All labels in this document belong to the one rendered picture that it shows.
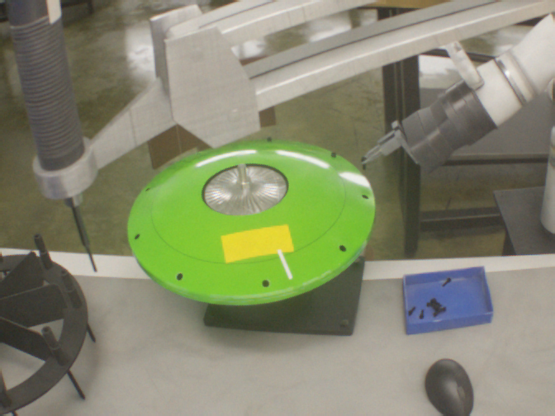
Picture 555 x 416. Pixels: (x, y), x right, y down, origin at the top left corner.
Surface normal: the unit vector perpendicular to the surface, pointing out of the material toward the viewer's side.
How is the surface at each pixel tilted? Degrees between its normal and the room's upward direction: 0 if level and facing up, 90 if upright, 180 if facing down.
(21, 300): 87
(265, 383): 0
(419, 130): 35
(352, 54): 8
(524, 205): 0
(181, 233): 17
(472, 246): 0
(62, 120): 90
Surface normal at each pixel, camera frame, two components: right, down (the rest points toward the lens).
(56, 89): 0.73, 0.36
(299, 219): 0.04, -0.71
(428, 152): -0.01, 0.60
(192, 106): 0.35, 0.54
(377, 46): -0.23, -0.75
